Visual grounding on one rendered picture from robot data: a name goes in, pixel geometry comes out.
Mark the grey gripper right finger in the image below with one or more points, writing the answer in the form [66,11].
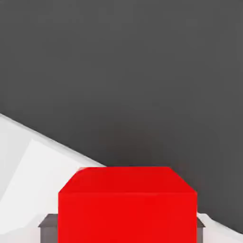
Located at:
[200,233]

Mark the small red cube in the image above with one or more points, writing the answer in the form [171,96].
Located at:
[127,208]

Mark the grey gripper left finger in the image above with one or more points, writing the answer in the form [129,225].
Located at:
[49,231]

